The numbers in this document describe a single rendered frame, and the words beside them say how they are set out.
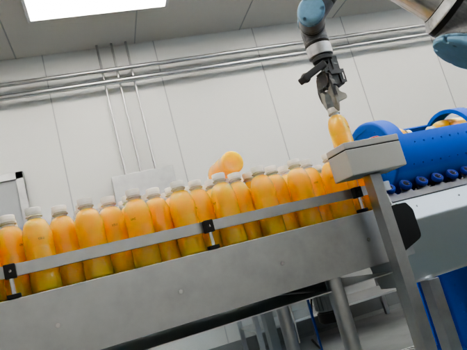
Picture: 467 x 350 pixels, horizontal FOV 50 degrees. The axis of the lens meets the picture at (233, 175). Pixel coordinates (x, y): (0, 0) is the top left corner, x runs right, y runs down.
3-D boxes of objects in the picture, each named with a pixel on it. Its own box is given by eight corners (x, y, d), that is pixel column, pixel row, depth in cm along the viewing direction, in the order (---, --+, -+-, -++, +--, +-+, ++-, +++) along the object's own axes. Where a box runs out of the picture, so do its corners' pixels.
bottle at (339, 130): (336, 167, 171) (321, 117, 174) (345, 167, 177) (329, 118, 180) (355, 160, 167) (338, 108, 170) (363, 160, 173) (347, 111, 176)
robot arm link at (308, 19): (309, -16, 166) (310, 2, 178) (290, 13, 166) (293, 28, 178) (333, -4, 164) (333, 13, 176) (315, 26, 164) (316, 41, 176)
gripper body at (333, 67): (348, 82, 176) (338, 52, 178) (328, 85, 173) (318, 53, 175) (337, 92, 183) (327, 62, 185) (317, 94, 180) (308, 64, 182)
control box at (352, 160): (407, 164, 149) (397, 132, 150) (353, 176, 141) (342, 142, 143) (386, 173, 158) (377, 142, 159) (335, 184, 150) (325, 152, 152)
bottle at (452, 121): (463, 135, 211) (430, 142, 204) (456, 121, 214) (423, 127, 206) (475, 127, 205) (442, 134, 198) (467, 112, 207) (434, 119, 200)
